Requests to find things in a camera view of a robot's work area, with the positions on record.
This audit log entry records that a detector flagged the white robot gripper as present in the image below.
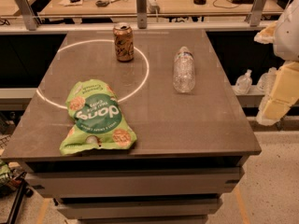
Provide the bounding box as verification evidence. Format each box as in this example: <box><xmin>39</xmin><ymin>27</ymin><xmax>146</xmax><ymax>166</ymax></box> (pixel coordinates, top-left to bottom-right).
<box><xmin>254</xmin><ymin>0</ymin><xmax>299</xmax><ymax>126</ymax></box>

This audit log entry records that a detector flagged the clear plastic water bottle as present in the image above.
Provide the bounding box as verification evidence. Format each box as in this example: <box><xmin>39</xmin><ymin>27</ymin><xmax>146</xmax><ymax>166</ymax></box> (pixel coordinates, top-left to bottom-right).
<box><xmin>173</xmin><ymin>47</ymin><xmax>195</xmax><ymax>93</ymax></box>

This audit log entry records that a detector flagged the right clear sanitizer bottle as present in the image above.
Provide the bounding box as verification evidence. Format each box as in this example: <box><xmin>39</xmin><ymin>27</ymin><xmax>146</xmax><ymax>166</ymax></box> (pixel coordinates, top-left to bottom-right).
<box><xmin>256</xmin><ymin>67</ymin><xmax>277</xmax><ymax>92</ymax></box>

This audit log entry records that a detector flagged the clear sanitizer bottle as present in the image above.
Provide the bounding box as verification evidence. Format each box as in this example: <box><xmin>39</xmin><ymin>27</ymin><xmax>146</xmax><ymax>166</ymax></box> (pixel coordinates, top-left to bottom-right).
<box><xmin>235</xmin><ymin>69</ymin><xmax>252</xmax><ymax>94</ymax></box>
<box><xmin>256</xmin><ymin>67</ymin><xmax>277</xmax><ymax>92</ymax></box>

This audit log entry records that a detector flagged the left clear sanitizer bottle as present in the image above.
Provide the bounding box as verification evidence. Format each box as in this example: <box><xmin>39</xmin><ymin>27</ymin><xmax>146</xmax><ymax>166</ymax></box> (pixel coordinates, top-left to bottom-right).
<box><xmin>235</xmin><ymin>69</ymin><xmax>252</xmax><ymax>94</ymax></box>

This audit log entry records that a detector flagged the white power strip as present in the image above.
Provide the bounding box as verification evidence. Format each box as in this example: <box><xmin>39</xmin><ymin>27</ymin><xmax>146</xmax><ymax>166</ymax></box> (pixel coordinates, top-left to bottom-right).
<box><xmin>147</xmin><ymin>0</ymin><xmax>160</xmax><ymax>14</ymax></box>

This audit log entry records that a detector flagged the grey table drawer base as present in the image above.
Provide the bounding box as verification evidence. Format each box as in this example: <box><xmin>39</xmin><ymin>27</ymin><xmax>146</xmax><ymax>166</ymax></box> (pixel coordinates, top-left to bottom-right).
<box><xmin>27</xmin><ymin>166</ymin><xmax>243</xmax><ymax>224</ymax></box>

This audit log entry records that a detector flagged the gold soda can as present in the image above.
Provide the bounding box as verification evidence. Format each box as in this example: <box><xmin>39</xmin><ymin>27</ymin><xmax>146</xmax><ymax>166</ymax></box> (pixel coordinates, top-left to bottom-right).
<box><xmin>113</xmin><ymin>22</ymin><xmax>134</xmax><ymax>62</ymax></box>

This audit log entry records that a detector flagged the green snack chip bag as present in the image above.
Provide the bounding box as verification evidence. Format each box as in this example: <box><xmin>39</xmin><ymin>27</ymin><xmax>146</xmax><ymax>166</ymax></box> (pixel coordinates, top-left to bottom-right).
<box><xmin>60</xmin><ymin>79</ymin><xmax>137</xmax><ymax>155</ymax></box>

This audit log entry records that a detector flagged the right metal bracket post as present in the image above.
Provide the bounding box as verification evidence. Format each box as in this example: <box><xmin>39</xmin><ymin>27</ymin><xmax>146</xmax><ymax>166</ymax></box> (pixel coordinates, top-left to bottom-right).
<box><xmin>246</xmin><ymin>0</ymin><xmax>266</xmax><ymax>27</ymax></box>

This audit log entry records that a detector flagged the metal bracket post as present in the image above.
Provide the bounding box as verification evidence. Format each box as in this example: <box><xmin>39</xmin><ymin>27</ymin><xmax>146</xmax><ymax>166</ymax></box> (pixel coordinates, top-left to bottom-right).
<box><xmin>136</xmin><ymin>0</ymin><xmax>147</xmax><ymax>29</ymax></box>
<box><xmin>15</xmin><ymin>0</ymin><xmax>38</xmax><ymax>31</ymax></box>
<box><xmin>246</xmin><ymin>0</ymin><xmax>266</xmax><ymax>27</ymax></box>

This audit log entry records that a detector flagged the middle metal bracket post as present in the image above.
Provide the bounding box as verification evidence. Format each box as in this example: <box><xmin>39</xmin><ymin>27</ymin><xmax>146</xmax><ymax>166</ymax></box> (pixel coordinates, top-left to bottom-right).
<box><xmin>136</xmin><ymin>0</ymin><xmax>147</xmax><ymax>29</ymax></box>

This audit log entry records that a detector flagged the left metal bracket post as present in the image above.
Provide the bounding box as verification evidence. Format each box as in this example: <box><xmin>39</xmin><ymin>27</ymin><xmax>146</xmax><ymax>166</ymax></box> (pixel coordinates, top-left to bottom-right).
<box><xmin>15</xmin><ymin>0</ymin><xmax>38</xmax><ymax>31</ymax></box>

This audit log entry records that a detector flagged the black cart frame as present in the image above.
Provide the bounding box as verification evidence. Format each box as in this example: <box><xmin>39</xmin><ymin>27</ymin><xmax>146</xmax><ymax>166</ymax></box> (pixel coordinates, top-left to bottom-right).
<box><xmin>5</xmin><ymin>172</ymin><xmax>34</xmax><ymax>224</ymax></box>

